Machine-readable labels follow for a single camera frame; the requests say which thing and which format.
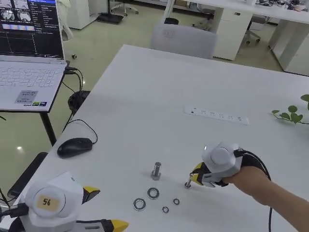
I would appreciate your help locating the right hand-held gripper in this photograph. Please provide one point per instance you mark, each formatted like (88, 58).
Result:
(220, 157)

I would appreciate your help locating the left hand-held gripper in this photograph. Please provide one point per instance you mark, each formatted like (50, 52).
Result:
(60, 191)

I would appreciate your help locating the small steel bolt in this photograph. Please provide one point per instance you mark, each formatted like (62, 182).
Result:
(188, 182)

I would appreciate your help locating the large steel washer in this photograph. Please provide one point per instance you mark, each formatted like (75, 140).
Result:
(149, 193)
(134, 204)

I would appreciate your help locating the small steel washer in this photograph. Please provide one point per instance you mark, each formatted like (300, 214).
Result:
(162, 209)
(173, 201)

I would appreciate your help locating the large steel bolt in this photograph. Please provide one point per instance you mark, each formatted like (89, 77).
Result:
(156, 171)

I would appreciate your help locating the person's right forearm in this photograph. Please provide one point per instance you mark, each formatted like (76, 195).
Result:
(280, 203)

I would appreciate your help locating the person's right hand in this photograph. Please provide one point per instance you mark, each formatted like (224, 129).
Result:
(248, 176)

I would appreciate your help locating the white power strip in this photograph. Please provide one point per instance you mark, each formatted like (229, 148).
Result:
(217, 115)

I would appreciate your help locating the black computer mouse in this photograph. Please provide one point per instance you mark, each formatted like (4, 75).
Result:
(73, 147)

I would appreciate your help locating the black chair armrest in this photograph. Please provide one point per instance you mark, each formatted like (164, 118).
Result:
(26, 175)

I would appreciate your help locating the black laptop stand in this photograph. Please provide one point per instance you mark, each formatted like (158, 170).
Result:
(48, 128)

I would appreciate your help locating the green leafy plant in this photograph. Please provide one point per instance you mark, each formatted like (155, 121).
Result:
(293, 116)

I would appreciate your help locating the grey fabric chair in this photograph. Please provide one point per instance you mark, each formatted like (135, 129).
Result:
(183, 41)

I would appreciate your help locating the white drawer cabinet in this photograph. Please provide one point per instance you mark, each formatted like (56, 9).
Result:
(233, 31)

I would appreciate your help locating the white office chair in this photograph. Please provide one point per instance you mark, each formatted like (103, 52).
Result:
(125, 7)
(256, 29)

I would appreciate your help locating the white laptop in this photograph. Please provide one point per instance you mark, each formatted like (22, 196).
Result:
(29, 72)

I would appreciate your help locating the white office desk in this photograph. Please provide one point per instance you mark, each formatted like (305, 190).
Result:
(289, 43)

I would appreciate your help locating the black floor stand base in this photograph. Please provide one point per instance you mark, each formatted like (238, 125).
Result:
(109, 18)

